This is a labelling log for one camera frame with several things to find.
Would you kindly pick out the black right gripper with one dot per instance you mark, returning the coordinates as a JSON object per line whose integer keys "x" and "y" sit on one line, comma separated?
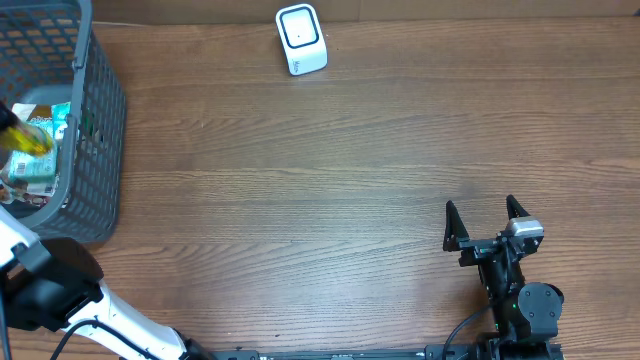
{"x": 486, "y": 248}

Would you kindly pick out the small teal white box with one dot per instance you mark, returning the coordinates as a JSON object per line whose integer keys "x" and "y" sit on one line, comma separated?
{"x": 59, "y": 118}

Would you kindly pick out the yellow liquid bottle silver cap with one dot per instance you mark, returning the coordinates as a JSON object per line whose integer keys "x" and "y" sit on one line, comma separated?
{"x": 26, "y": 138}

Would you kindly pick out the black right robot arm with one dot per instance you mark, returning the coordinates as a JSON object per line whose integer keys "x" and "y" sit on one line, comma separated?
{"x": 523, "y": 312}

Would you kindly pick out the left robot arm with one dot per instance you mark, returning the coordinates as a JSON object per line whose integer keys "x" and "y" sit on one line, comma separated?
{"x": 57, "y": 284}

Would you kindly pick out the white barcode scanner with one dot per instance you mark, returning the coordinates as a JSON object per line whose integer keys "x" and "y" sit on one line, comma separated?
{"x": 302, "y": 39}

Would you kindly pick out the brown snack packet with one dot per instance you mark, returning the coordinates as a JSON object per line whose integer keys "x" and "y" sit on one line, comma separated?
{"x": 39, "y": 113}

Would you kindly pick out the teal tissue pack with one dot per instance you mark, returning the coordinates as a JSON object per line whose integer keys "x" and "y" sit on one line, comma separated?
{"x": 33, "y": 169}

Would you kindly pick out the grey plastic shopping basket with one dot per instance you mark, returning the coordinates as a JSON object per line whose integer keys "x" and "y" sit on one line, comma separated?
{"x": 50, "y": 55}

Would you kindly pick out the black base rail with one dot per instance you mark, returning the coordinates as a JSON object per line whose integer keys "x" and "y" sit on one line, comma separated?
{"x": 430, "y": 352}

